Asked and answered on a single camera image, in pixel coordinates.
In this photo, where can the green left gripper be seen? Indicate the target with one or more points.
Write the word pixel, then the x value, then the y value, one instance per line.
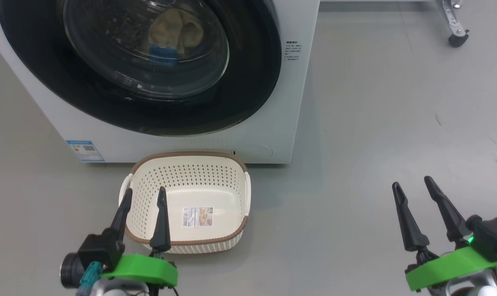
pixel 145 269

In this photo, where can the black caster wheel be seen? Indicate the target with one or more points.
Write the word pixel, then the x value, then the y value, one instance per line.
pixel 458 40

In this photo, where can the white washing machine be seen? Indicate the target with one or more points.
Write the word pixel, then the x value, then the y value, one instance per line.
pixel 298 102

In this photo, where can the black round washing machine door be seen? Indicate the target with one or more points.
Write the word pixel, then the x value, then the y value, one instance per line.
pixel 88 107

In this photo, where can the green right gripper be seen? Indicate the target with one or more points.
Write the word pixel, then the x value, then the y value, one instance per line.
pixel 450 269

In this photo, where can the metal caster leg bracket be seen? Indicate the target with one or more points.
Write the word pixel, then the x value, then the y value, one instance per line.
pixel 450 16

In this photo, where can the blue white energy label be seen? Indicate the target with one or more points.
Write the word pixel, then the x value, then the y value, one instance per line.
pixel 86 151

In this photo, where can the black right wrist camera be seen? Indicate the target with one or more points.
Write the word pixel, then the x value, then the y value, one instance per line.
pixel 491 238

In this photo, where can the white basket label sticker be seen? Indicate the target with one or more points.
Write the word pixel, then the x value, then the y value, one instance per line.
pixel 198 216

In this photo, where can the cream perforated laundry basket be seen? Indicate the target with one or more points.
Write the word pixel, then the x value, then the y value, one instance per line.
pixel 191 181

